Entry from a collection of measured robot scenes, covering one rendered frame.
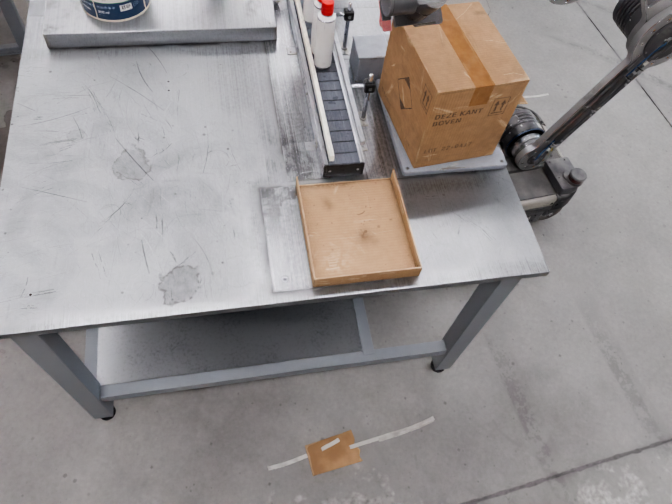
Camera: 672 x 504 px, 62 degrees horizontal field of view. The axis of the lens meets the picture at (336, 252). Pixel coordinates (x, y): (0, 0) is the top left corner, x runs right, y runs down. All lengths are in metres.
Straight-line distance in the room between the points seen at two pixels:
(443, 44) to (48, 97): 1.07
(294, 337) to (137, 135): 0.82
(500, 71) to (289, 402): 1.30
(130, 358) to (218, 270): 0.69
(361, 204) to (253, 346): 0.69
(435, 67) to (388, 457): 1.30
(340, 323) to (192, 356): 0.50
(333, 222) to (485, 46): 0.57
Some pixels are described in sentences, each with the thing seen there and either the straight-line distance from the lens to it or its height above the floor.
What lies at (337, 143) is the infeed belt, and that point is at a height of 0.88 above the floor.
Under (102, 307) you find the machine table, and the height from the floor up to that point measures 0.83.
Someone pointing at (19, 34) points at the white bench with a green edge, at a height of 0.27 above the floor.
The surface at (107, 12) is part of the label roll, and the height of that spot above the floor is 0.91.
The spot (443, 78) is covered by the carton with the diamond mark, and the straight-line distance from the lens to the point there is 1.38.
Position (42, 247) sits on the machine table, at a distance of 1.46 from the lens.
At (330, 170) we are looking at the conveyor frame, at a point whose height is 0.86.
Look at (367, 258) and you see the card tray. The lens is 1.36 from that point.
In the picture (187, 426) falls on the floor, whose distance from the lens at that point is 2.07.
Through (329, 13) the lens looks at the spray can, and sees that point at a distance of 1.60.
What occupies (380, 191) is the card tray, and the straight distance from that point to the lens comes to 1.48.
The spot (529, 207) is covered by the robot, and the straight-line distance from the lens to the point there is 2.43.
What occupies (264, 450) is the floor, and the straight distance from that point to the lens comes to 2.03.
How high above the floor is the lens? 1.99
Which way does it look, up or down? 58 degrees down
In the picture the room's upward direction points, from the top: 10 degrees clockwise
